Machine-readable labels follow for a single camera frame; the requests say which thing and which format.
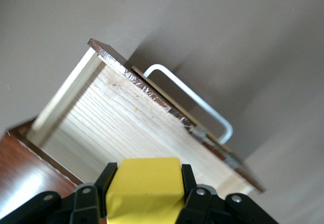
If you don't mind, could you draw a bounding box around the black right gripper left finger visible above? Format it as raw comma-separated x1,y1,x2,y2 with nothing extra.
0,162,118,224

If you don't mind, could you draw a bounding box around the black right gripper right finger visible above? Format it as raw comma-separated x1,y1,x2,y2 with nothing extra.
174,164,279,224

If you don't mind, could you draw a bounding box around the yellow cube block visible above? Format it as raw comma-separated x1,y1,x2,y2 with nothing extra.
105,157,185,224

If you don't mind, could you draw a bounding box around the light wood drawer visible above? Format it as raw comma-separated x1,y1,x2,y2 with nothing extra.
26,38,265,193

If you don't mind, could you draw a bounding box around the white metal drawer handle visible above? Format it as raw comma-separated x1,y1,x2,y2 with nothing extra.
143,63,233,145

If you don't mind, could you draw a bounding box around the dark brown wooden cabinet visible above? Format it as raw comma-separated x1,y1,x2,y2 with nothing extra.
0,122,86,209

